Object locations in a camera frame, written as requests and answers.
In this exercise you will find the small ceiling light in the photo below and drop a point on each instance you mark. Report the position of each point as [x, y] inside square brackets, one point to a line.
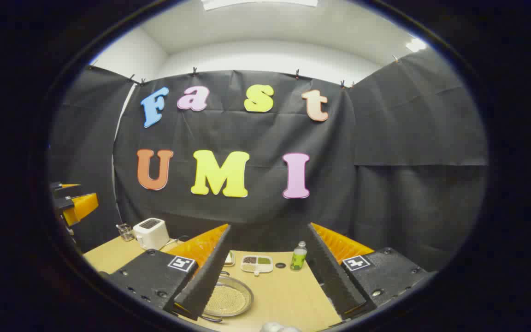
[415, 45]

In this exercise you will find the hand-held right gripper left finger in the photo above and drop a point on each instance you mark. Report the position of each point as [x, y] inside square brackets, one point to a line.
[205, 276]

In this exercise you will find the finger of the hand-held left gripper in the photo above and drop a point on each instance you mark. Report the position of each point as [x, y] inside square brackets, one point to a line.
[58, 190]
[79, 206]

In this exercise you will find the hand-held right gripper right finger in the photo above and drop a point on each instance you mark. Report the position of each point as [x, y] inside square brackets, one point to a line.
[332, 281]

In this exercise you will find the white rectangular plate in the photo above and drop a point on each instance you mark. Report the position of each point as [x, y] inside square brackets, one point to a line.
[229, 263]

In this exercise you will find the white toaster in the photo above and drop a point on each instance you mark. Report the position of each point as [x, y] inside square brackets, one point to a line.
[151, 234]

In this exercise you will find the pile of soybeans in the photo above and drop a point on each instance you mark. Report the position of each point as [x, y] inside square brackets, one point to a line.
[228, 300]

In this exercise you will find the long ceiling light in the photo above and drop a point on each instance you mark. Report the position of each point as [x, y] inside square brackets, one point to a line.
[258, 3]

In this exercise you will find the white divided grain tray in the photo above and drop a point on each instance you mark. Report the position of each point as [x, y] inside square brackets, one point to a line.
[256, 265]

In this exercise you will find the green label drink bottle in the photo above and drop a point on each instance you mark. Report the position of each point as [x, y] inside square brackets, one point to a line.
[298, 259]

